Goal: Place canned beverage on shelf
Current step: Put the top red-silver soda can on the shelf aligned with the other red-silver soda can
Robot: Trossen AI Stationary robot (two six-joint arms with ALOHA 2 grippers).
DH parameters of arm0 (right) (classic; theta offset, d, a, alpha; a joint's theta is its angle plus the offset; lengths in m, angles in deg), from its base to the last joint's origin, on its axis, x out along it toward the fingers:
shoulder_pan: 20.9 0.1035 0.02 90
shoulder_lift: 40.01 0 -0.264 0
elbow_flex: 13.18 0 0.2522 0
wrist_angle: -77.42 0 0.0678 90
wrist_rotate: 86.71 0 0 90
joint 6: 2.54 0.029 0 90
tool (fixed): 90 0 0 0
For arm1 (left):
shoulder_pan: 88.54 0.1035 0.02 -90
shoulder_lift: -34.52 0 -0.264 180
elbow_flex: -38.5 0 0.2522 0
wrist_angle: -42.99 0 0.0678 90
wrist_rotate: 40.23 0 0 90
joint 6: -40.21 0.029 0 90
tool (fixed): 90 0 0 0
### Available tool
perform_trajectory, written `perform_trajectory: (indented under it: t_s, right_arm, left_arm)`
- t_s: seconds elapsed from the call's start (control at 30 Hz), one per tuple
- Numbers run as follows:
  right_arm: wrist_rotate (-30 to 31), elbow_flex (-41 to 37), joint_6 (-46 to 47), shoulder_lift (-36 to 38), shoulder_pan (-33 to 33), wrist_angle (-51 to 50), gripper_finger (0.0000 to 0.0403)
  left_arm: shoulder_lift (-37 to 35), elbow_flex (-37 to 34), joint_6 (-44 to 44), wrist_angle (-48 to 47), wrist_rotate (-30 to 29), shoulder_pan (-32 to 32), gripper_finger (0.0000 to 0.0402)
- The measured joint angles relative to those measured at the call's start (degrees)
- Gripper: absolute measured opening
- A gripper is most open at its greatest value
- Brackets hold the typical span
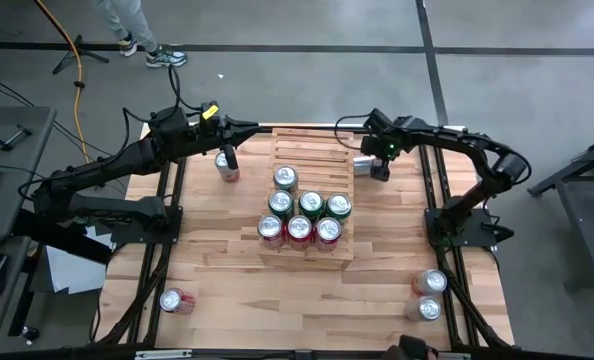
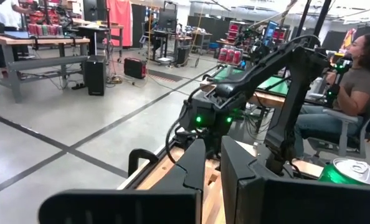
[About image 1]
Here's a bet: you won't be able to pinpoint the wooden slatted shelf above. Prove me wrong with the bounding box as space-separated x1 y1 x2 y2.
257 127 357 273

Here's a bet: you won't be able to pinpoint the red white seltzer can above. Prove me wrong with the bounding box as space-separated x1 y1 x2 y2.
213 151 241 184

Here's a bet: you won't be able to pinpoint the red can white labels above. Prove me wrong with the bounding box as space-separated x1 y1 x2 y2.
256 213 286 250

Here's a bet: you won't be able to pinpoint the dark metal stand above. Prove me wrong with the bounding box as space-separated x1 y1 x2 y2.
526 128 594 294

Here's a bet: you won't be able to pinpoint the green soda can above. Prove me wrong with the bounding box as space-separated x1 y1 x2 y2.
267 188 296 221
325 192 354 226
297 189 326 224

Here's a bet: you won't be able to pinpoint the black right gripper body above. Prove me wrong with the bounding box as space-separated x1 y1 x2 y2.
364 109 418 160

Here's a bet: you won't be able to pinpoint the black tripod stand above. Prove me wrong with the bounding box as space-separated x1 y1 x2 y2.
51 33 111 76

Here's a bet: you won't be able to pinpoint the black desk beam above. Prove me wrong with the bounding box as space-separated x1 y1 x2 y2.
10 208 114 266

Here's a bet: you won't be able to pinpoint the red can barcode label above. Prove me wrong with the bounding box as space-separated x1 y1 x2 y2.
314 216 343 254

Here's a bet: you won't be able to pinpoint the black handle tool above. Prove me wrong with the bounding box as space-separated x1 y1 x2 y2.
0 124 33 159

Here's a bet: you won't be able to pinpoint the white beverage can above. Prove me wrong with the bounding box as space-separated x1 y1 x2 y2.
405 294 443 322

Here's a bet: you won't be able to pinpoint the grey desk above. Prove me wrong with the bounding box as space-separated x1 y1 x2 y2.
0 105 57 242
0 236 32 355

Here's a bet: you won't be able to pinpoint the red beverage can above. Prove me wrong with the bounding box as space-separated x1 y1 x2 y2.
158 288 197 315

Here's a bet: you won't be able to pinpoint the yellow power cable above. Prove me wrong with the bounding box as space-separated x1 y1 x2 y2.
32 0 89 151

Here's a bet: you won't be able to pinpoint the white paper sheets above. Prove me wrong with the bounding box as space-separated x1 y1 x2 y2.
44 225 114 296

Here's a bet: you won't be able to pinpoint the red can small label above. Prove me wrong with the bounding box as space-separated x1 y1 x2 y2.
285 214 315 251

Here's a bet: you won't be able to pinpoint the red can bottom right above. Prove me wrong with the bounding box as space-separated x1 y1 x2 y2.
410 268 449 297

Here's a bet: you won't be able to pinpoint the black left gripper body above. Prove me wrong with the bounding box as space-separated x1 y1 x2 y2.
196 117 231 151

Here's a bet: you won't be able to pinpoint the black caster wheel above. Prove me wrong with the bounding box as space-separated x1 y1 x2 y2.
19 324 41 346

